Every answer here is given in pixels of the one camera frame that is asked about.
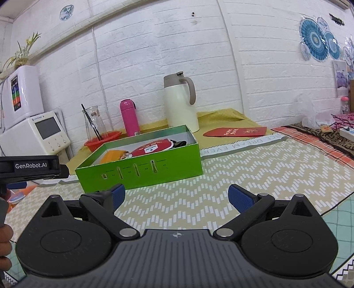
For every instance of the red envelope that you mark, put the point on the red envelope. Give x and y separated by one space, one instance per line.
235 132

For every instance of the teal tiled mat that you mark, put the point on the teal tiled mat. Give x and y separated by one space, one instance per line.
340 229

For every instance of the beige appliance with screen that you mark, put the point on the beige appliance with screen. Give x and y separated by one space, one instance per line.
41 133

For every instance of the pink thermos bottle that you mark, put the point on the pink thermos bottle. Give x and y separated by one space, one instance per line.
130 119

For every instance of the yellow-green cloth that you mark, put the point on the yellow-green cloth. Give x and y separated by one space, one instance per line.
221 117

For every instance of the cream thermal carafe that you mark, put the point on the cream thermal carafe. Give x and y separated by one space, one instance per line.
179 108

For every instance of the orange snack packet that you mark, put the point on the orange snack packet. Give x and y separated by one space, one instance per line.
112 156

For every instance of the small pink-capped bottle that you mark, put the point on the small pink-capped bottle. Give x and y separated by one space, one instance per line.
345 104

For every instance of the person's left hand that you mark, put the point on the person's left hand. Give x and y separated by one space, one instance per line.
5 243

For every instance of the large red snack packet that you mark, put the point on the large red snack packet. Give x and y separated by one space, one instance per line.
153 148

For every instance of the red plastic basket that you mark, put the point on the red plastic basket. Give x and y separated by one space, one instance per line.
110 138

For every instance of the potted green plant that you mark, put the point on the potted green plant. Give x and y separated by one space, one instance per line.
20 52

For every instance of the clear plastic bag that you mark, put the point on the clear plastic bag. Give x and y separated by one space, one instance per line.
315 113

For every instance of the orange blue plastic item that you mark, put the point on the orange blue plastic item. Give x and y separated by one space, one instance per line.
20 196

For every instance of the beige chevron mat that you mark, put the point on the beige chevron mat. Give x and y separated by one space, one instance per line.
249 166

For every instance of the blue fan wall decorations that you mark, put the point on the blue fan wall decorations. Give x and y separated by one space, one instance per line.
318 38

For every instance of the glass carafe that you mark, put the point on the glass carafe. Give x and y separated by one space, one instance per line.
96 121

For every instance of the wall picture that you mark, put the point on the wall picture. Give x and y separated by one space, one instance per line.
340 77

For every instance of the pink patterned cloth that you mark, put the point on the pink patterned cloth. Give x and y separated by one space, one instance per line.
345 119

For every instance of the white power strip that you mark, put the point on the white power strip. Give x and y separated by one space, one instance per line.
348 133

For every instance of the green cardboard box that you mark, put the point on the green cardboard box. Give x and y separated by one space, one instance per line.
143 173

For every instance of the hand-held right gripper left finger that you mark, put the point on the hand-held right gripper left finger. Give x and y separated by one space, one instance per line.
119 194

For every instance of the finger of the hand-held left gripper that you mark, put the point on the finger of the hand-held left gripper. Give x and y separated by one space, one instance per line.
64 171

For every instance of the red plaid cloth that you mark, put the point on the red plaid cloth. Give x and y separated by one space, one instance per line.
309 138

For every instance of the white water purifier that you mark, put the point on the white water purifier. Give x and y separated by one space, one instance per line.
23 94

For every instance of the dark snack packet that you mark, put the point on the dark snack packet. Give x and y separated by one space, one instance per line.
181 143

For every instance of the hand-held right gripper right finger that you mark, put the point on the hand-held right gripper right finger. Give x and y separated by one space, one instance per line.
241 197

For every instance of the round blue wall plate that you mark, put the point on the round blue wall plate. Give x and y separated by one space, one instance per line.
67 12

